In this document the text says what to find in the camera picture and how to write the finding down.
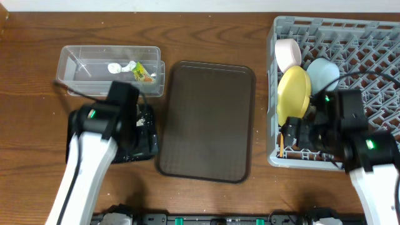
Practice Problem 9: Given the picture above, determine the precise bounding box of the clear plastic waste bin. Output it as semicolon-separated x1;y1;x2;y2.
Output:
56;45;165;97

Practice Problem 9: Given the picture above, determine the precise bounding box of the pink white bowl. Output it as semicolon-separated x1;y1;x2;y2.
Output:
275;39;301;73

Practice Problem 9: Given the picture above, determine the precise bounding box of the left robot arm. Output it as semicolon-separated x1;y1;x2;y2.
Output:
46;81;159;224

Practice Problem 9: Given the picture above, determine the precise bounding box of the yellow plate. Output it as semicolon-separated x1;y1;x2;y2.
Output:
276;66;311;126

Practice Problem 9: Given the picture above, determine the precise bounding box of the green snack wrapper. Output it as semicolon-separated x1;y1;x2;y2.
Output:
132;62;155;82

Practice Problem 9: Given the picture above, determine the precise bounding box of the pile of rice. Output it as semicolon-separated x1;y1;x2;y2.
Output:
136;117;146;127

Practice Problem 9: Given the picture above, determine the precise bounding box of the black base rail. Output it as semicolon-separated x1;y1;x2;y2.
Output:
90;211;366;225

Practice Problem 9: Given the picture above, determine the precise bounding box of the grey dishwasher rack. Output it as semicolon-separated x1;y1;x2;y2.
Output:
266;16;399;171

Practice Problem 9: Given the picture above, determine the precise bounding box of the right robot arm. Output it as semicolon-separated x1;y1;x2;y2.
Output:
281;89;399;224

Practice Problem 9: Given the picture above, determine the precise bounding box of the black rectangular tray bin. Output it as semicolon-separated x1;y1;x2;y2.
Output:
67;102;158;164

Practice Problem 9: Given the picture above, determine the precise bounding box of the wooden chopstick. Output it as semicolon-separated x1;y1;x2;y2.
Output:
279;133;284;158

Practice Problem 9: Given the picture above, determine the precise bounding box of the dark brown serving tray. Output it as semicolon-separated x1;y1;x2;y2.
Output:
156;61;256;184

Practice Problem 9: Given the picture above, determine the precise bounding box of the light blue bowl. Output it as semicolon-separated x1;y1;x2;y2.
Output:
306;58;340;95

